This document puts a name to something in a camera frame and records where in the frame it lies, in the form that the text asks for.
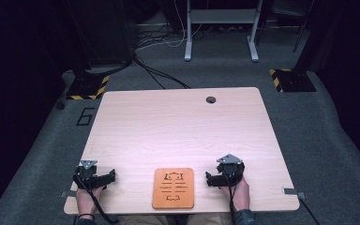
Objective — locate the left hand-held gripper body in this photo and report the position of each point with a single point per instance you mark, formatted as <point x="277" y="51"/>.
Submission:
<point x="86" y="175"/>

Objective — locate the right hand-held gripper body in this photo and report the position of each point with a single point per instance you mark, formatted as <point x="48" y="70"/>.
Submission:
<point x="231" y="170"/>

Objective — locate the orange engraved wooden board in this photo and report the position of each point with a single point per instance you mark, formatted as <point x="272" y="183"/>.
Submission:
<point x="173" y="187"/>

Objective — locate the person's left hand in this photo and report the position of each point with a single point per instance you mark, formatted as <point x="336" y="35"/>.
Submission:
<point x="86" y="200"/>

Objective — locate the person's right hand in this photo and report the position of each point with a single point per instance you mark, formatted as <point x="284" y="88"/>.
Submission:
<point x="240" y="195"/>

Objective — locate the black wristband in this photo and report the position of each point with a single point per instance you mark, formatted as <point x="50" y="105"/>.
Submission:
<point x="86" y="215"/>

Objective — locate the small black round object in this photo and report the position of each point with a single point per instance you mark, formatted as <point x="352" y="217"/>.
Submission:
<point x="60" y="105"/>

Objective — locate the black stand base striped tape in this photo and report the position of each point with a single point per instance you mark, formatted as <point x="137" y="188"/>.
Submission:
<point x="87" y="86"/>
<point x="293" y="80"/>

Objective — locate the dark cabinet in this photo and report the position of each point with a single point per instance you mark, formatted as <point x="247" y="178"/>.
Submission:
<point x="106" y="31"/>

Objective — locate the grey metal table bracket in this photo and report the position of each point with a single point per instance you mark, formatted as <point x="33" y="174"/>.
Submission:
<point x="67" y="194"/>
<point x="290" y="191"/>

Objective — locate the white metal desk frame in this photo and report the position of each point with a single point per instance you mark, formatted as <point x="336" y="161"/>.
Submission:
<point x="222" y="15"/>

